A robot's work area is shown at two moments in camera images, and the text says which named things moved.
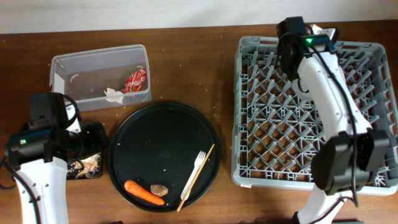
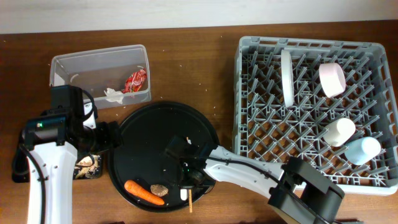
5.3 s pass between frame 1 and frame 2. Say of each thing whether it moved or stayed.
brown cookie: stayed
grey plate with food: moved
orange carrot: stayed
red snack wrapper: stayed
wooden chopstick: moved
